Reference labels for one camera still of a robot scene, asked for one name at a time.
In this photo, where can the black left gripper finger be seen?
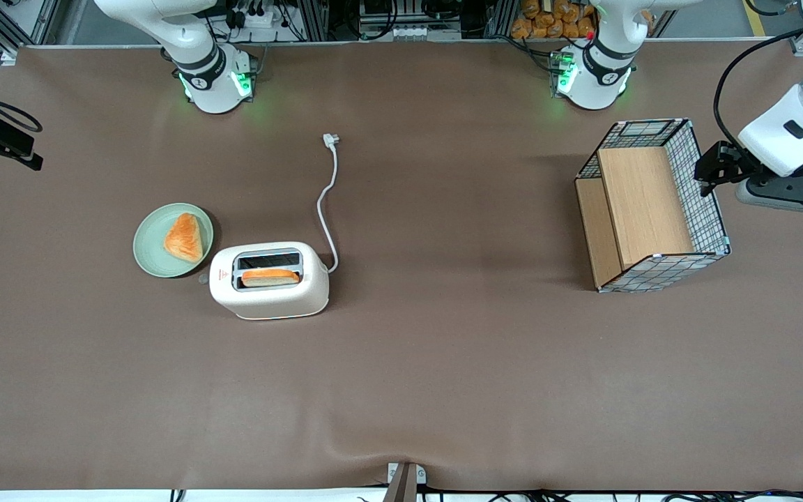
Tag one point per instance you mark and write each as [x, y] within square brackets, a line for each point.
[707, 174]

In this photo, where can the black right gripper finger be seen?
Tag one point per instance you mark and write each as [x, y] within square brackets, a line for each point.
[32, 160]

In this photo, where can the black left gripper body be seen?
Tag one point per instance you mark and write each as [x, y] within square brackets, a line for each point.
[731, 162]

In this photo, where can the white two-slot toaster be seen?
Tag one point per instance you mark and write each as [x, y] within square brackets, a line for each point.
[276, 303]

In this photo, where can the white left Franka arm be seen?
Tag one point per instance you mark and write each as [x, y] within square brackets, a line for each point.
[603, 77]

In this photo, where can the toast slice in toaster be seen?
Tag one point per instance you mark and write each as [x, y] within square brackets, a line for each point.
[270, 277]

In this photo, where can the light green round plate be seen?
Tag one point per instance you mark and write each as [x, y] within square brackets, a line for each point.
[150, 240]

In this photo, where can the triangular golden bread piece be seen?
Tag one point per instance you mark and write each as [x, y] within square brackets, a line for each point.
[183, 240]

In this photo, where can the pile of orange bread rolls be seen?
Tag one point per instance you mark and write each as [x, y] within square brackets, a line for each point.
[548, 17]

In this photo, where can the white power strip with plugs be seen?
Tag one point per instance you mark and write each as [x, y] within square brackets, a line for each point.
[255, 17]

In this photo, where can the brown table cover mat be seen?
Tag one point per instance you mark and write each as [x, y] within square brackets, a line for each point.
[443, 362]

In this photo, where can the grey electronics box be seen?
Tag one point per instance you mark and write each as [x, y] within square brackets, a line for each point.
[408, 21]

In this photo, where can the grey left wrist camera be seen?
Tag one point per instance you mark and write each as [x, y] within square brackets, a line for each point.
[792, 199]

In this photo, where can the metal front camera mount bracket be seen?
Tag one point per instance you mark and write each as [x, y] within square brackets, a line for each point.
[405, 481]

